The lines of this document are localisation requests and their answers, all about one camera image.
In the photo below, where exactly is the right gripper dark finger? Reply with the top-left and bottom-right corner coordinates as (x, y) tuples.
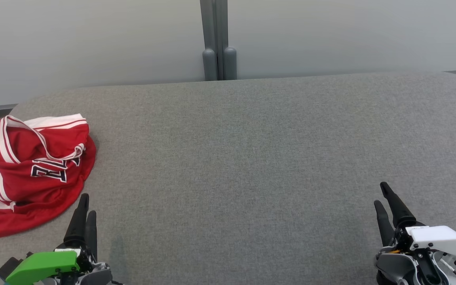
(380, 182), (416, 228)
(374, 200), (395, 248)

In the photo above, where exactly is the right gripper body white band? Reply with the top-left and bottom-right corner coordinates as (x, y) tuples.
(395, 226), (456, 274)

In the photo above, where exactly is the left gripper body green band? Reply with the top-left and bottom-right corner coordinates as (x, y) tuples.
(6, 246), (106, 285)

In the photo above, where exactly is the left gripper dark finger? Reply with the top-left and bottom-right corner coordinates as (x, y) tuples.
(64, 193), (90, 248)
(85, 211), (98, 262)

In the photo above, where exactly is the red shorts white stripe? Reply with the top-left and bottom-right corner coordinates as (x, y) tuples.
(0, 152), (91, 239)

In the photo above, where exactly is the grey fabric sofa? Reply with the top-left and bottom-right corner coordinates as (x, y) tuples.
(0, 71), (456, 285)

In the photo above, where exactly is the grey partition post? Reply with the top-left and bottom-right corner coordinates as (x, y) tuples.
(199, 0), (238, 81)

